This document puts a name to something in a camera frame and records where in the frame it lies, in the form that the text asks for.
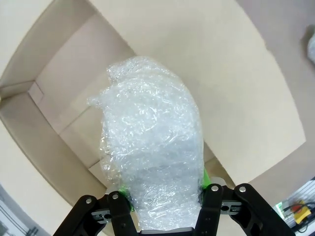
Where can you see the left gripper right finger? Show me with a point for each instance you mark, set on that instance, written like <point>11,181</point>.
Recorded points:
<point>211,211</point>

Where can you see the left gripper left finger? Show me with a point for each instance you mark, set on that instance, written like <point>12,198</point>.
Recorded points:
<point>120,216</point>

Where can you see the plain bubble clock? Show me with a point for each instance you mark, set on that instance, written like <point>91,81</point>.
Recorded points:
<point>147,135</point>

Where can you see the yellow emergency stop box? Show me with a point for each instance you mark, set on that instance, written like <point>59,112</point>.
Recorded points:
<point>302,214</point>

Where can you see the brown cardboard box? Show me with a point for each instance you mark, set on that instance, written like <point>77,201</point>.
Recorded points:
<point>73,73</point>

